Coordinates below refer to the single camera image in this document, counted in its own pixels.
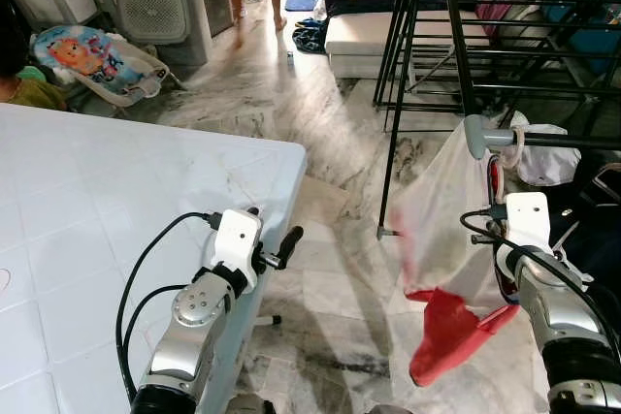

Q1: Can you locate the white and red shirt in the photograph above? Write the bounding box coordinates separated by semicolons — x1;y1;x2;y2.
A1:
391;115;522;389

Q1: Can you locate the grey left robot leg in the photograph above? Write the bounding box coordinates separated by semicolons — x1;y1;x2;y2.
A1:
225;393;278;414

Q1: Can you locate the white folding table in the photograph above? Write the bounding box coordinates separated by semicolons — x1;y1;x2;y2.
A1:
0;102;310;414

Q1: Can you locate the dark clothes heap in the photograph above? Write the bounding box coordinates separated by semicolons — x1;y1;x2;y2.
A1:
292;18;331;55

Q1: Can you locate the white cushioned bench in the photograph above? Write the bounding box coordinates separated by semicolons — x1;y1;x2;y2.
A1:
324;9;467;80

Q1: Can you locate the black metal drying rack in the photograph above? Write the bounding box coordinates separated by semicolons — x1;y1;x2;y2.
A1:
374;0;621;240

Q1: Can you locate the colourful baby bouncer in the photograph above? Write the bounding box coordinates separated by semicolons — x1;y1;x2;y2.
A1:
29;24;174;110

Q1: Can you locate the white air purifier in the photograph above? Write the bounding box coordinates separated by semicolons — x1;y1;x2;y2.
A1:
116;0;214;68

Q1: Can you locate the navy hanging garment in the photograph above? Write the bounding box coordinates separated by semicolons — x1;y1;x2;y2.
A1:
548;147;621;310

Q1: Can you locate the small dark-haired child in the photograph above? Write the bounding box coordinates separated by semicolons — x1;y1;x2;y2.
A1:
0;0;71;112

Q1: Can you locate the white hanging garment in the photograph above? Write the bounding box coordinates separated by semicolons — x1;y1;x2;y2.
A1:
507;111;583;188

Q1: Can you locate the blue fabric bag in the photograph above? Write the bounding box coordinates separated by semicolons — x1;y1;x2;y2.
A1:
541;0;621;76

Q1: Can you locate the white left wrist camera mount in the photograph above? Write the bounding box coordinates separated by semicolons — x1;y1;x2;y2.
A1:
210;207;264;291

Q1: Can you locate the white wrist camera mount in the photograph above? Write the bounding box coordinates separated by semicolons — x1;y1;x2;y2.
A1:
210;207;264;291
504;191;553;252

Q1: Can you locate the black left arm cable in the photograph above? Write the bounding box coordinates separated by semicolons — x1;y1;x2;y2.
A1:
123;283;190;396
115;208;222;405

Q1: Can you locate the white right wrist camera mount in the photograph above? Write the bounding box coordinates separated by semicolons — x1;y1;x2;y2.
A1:
504;191;553;252

